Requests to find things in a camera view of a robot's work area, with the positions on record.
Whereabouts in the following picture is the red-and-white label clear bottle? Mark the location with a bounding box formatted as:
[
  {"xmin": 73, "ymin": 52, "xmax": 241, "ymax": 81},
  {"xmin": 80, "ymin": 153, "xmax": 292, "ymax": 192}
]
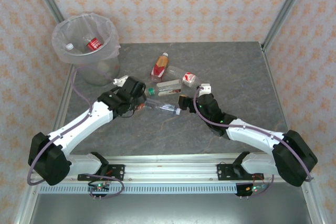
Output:
[{"xmin": 165, "ymin": 65, "xmax": 204, "ymax": 89}]

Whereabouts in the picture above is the orange tea bottle red label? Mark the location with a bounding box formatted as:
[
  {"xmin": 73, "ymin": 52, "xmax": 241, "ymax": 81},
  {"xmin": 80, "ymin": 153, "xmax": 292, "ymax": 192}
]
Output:
[{"xmin": 150, "ymin": 52, "xmax": 170, "ymax": 82}]

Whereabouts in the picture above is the clear plastic bin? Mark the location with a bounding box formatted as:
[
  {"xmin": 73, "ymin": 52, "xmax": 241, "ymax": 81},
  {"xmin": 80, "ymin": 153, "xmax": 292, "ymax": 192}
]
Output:
[{"xmin": 51, "ymin": 12, "xmax": 121, "ymax": 87}]

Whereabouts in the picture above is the translucent plastic bin liner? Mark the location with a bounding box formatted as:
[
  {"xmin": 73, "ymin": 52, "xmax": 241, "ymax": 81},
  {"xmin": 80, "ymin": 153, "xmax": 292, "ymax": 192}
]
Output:
[{"xmin": 51, "ymin": 11, "xmax": 122, "ymax": 63}]

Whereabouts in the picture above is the clear bottle green cap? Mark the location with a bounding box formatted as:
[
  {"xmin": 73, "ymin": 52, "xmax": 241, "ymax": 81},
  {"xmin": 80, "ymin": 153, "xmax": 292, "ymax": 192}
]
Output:
[{"xmin": 146, "ymin": 79, "xmax": 183, "ymax": 97}]

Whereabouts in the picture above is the grey metal lower shelf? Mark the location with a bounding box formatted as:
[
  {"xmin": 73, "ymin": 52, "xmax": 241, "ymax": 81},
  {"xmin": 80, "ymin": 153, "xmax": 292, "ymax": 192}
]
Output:
[{"xmin": 28, "ymin": 194, "xmax": 316, "ymax": 224}]

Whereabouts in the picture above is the short purple cable loop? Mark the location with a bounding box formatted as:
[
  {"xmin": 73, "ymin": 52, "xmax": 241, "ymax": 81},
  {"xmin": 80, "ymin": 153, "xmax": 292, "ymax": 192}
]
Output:
[
  {"xmin": 240, "ymin": 173, "xmax": 276, "ymax": 199},
  {"xmin": 88, "ymin": 174, "xmax": 125, "ymax": 200}
]

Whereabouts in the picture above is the clear bottle blue label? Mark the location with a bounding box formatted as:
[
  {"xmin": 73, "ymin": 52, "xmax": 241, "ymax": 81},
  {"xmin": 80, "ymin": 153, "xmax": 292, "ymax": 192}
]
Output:
[{"xmin": 136, "ymin": 98, "xmax": 182, "ymax": 116}]

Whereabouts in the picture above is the clear bottle white cap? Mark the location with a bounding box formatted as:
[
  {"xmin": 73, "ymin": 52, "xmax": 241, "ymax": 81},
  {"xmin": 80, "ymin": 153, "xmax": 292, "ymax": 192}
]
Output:
[{"xmin": 65, "ymin": 42, "xmax": 87, "ymax": 55}]

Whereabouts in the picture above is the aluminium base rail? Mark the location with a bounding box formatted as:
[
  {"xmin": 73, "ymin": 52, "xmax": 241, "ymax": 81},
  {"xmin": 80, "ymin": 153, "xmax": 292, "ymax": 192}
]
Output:
[{"xmin": 70, "ymin": 155, "xmax": 314, "ymax": 183}]

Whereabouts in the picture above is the red Nongfu Spring label bottle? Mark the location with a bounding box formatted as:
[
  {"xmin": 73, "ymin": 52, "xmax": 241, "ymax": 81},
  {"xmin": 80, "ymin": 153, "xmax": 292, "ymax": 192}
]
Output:
[{"xmin": 85, "ymin": 36, "xmax": 103, "ymax": 52}]

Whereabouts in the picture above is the slotted grey cable duct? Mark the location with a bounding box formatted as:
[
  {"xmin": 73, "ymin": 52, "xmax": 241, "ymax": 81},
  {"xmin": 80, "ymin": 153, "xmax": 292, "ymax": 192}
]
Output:
[{"xmin": 38, "ymin": 183, "xmax": 239, "ymax": 195}]

